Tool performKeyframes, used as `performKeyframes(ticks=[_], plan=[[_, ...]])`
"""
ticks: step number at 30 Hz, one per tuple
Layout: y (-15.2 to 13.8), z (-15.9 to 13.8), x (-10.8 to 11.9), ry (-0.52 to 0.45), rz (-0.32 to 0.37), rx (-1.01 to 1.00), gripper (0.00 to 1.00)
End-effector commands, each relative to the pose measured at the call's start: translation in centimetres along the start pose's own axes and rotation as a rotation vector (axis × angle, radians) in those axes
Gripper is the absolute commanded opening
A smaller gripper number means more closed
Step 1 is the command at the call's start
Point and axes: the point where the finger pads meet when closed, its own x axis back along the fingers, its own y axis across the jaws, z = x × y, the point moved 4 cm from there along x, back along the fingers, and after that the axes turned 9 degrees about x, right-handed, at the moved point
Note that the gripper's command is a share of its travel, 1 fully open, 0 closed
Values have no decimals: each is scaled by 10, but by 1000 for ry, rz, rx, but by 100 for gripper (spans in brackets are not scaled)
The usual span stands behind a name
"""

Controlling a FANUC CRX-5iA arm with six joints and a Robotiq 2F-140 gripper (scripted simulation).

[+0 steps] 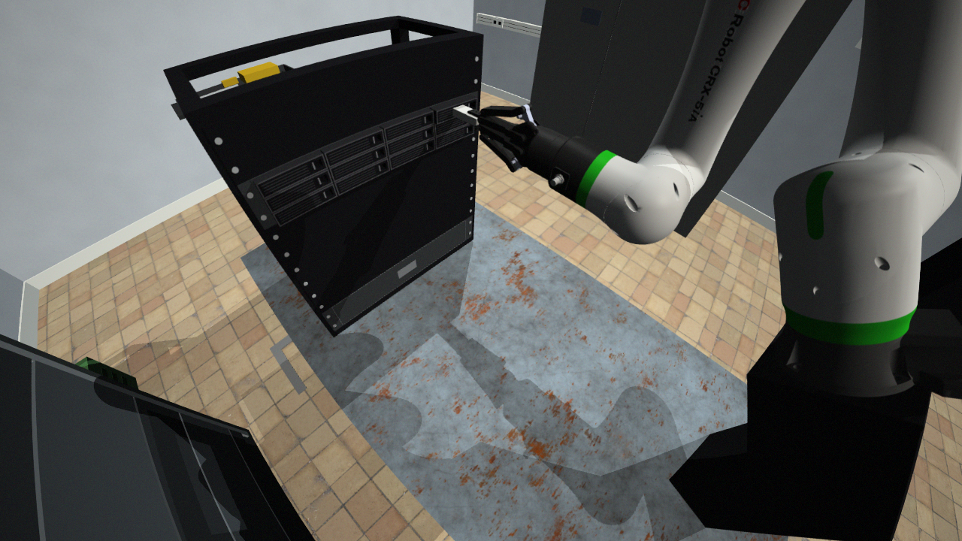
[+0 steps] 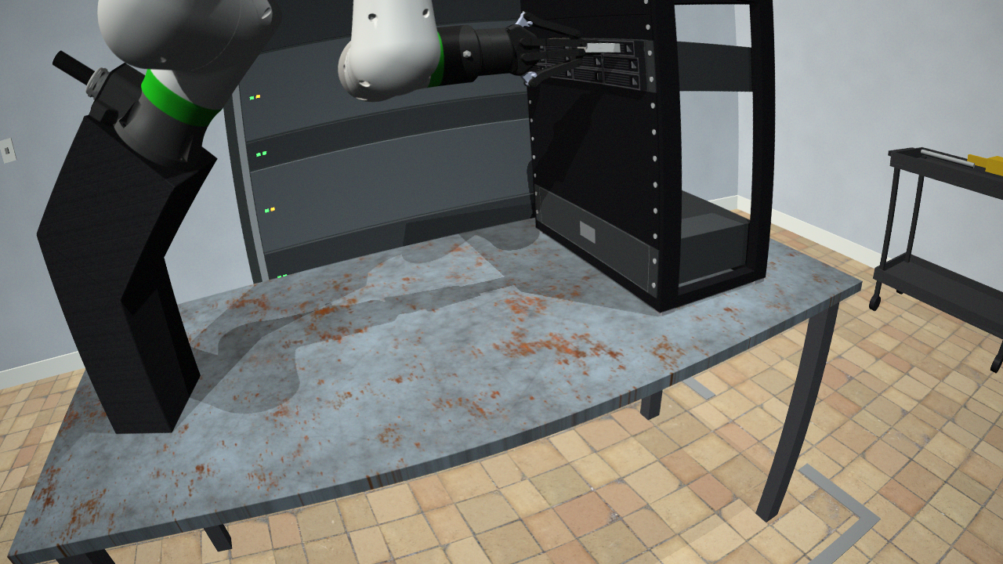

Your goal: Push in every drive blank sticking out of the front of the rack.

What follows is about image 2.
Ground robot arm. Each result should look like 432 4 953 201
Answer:
53 0 481 170

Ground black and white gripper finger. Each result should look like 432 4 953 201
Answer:
520 48 621 87
516 12 620 48

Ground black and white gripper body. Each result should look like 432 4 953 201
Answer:
475 24 540 76

